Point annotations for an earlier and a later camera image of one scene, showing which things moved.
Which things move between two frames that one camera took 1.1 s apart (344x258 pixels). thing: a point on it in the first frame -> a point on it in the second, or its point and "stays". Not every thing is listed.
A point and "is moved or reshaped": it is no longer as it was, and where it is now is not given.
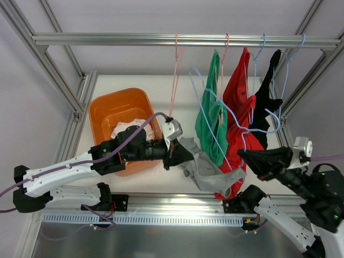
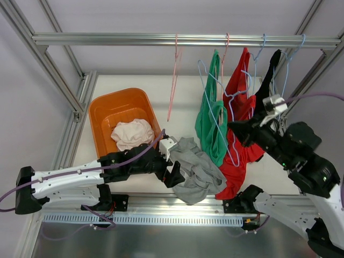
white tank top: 122,126 stays
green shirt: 211,127 stays
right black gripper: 288,162 -> 258,131
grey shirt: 205,173 is moved or reshaped
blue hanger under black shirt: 274,112 stays
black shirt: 265,104 stays
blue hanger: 277,128 -> 220,100
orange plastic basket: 105,112 stays
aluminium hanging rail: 185,39 stays
